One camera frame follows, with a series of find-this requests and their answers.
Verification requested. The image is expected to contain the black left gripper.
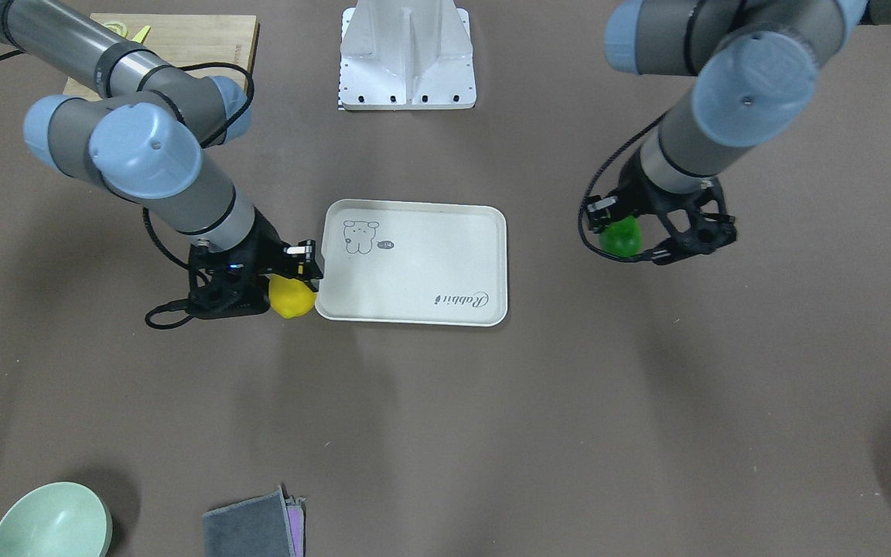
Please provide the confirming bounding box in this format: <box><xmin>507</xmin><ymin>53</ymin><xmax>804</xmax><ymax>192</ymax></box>
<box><xmin>585</xmin><ymin>152</ymin><xmax>682</xmax><ymax>233</ymax></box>

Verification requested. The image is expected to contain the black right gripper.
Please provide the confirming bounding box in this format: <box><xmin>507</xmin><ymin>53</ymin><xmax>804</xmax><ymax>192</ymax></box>
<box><xmin>220</xmin><ymin>208</ymin><xmax>324</xmax><ymax>281</ymax></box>

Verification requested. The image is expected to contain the green lime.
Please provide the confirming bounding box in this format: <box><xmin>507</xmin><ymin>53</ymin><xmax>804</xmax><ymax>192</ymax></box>
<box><xmin>599</xmin><ymin>216</ymin><xmax>641</xmax><ymax>258</ymax></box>

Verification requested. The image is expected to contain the yellow lemon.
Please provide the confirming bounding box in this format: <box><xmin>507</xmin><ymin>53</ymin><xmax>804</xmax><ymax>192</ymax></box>
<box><xmin>268</xmin><ymin>275</ymin><xmax>317</xmax><ymax>320</ymax></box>

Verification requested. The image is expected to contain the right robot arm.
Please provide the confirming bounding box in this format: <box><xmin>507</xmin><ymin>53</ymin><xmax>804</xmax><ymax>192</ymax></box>
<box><xmin>0</xmin><ymin>1</ymin><xmax>322</xmax><ymax>289</ymax></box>

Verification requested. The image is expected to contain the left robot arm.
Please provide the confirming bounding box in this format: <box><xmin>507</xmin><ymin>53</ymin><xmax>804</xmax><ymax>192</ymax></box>
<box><xmin>581</xmin><ymin>1</ymin><xmax>869</xmax><ymax>232</ymax></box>

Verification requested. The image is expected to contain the white rabbit print tray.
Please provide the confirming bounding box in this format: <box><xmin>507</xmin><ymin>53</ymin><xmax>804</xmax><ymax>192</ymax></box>
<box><xmin>315</xmin><ymin>200</ymin><xmax>509</xmax><ymax>327</ymax></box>

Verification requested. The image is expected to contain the purple folded cloth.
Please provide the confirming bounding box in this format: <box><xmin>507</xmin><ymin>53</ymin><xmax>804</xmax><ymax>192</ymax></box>
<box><xmin>284</xmin><ymin>498</ymin><xmax>306</xmax><ymax>557</ymax></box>

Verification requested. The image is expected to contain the wooden cutting board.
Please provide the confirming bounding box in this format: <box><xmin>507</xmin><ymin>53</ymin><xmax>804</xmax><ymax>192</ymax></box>
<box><xmin>89</xmin><ymin>12</ymin><xmax>261</xmax><ymax>73</ymax></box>

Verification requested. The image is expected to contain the grey folded cloth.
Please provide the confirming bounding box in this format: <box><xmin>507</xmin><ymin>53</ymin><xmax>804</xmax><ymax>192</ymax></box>
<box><xmin>202</xmin><ymin>489</ymin><xmax>296</xmax><ymax>556</ymax></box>

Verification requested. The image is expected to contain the yellow plastic knife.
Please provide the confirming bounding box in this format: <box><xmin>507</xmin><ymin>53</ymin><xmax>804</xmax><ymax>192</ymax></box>
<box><xmin>131</xmin><ymin>25</ymin><xmax>152</xmax><ymax>43</ymax></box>

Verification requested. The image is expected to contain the lemon slice front top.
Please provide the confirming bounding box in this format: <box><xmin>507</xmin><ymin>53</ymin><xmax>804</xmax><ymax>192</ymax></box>
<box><xmin>102</xmin><ymin>20</ymin><xmax>128</xmax><ymax>38</ymax></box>

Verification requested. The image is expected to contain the mint green bowl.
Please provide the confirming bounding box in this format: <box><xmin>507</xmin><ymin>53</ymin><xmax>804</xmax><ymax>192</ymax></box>
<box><xmin>0</xmin><ymin>482</ymin><xmax>114</xmax><ymax>556</ymax></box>

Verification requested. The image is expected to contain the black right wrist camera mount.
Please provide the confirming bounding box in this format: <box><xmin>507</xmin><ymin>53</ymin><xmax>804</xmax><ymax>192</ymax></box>
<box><xmin>185</xmin><ymin>246</ymin><xmax>270</xmax><ymax>320</ymax></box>

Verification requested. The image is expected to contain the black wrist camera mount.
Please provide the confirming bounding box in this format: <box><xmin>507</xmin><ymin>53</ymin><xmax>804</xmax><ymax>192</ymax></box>
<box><xmin>185</xmin><ymin>246</ymin><xmax>270</xmax><ymax>320</ymax></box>
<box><xmin>650</xmin><ymin>177</ymin><xmax>738</xmax><ymax>265</ymax></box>

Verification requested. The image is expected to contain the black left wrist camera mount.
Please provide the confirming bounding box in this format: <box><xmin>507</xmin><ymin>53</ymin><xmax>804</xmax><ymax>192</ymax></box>
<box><xmin>650</xmin><ymin>177</ymin><xmax>738</xmax><ymax>265</ymax></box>

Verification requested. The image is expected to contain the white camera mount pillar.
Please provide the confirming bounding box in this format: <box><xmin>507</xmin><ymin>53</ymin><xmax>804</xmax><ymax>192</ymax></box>
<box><xmin>337</xmin><ymin>1</ymin><xmax>477</xmax><ymax>111</ymax></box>

